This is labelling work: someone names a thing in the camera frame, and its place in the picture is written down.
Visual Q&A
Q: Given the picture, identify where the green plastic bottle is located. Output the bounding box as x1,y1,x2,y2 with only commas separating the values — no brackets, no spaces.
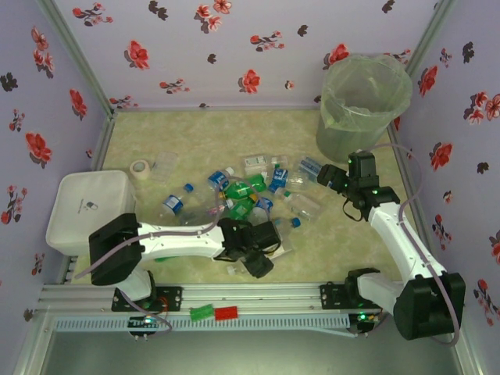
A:
220,173,271,199
224,195,262,220

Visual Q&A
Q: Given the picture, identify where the clear bottle with green cap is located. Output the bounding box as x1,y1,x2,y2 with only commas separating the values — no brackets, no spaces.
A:
281,175,313,202

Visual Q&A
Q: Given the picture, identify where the clear bottle with white cap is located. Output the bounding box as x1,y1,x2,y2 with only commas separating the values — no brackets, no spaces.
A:
241,155,271,177

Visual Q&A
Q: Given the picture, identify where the bin with green liner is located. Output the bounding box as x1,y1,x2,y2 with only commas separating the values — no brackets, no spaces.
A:
315,53,414,164

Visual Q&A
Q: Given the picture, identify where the red toy block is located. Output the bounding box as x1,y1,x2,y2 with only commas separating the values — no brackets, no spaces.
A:
213,306,240,321

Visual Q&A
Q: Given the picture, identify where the green toy block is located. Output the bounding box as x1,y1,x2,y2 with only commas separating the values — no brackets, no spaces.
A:
189,303,216,322

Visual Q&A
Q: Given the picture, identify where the beige tape roll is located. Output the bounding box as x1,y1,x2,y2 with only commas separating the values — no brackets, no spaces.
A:
129,159,150,181

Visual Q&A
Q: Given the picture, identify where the right circuit board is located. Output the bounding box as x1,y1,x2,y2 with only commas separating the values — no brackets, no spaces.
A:
351,310,382,337

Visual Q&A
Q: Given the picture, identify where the circuit board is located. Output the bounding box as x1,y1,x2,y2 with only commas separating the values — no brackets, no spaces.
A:
128,316,161,341
351,310,382,337

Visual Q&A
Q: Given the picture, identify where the left circuit board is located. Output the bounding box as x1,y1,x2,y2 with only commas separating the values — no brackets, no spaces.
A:
128,316,161,341

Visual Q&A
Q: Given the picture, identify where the white storage box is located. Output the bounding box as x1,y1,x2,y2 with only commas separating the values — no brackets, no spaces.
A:
45,170,138,257

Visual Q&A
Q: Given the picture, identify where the aluminium mounting rail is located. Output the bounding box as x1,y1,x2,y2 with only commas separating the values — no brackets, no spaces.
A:
38,283,399,313

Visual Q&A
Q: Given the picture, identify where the aluminium side rail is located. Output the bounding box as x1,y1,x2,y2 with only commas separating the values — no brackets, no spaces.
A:
388,127,445,279

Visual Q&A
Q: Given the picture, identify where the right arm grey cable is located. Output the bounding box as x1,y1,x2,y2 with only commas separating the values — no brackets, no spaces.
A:
343,142,466,348

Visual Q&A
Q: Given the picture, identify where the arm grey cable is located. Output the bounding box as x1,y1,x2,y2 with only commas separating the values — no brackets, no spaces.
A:
73,177,274,337
343,142,466,348

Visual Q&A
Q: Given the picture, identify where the white slotted cable duct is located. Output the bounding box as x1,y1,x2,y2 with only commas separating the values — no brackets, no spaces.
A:
52,314,351,333

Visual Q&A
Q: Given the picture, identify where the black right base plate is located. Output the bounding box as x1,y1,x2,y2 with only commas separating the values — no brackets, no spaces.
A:
319,281,391,312

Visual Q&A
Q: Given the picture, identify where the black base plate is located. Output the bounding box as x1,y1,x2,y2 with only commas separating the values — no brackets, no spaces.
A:
112,286,184,313
319,281,391,312

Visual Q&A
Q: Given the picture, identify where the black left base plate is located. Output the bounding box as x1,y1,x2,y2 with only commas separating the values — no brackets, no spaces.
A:
112,286,184,313

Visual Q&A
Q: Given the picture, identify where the left arm grey cable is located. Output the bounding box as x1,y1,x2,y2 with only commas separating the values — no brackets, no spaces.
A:
73,177,274,337

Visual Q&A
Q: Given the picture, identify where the aluminium corner post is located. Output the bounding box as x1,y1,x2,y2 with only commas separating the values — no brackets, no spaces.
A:
37,0,116,116
405,0,459,75

